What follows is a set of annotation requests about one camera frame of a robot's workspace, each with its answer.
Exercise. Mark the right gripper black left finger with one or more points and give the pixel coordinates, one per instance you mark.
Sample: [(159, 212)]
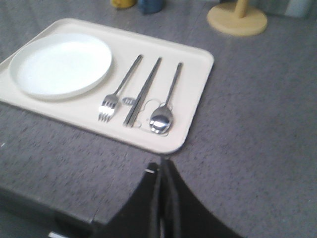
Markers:
[(140, 215)]

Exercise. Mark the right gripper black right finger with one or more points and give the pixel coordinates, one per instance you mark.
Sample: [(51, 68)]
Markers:
[(183, 215)]

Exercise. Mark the silver metal spoon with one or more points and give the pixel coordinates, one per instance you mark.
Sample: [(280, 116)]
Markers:
[(161, 119)]

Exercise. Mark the silver metal fork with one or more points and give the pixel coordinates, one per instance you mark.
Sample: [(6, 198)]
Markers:
[(110, 101)]

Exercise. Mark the silver metal chopsticks pair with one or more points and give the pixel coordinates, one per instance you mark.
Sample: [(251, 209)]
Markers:
[(132, 115)]

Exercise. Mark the white round plate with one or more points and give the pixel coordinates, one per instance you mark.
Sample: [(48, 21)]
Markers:
[(60, 66)]

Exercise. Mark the cream rabbit serving tray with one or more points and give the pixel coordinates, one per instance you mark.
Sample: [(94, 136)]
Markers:
[(83, 110)]

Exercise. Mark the wooden mug tree stand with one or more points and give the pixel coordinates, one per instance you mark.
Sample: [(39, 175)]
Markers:
[(237, 18)]

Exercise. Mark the blue enamel mug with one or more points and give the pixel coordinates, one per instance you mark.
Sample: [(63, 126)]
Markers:
[(150, 6)]

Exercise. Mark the yellow enamel mug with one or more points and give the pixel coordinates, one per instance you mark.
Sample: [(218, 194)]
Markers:
[(123, 4)]

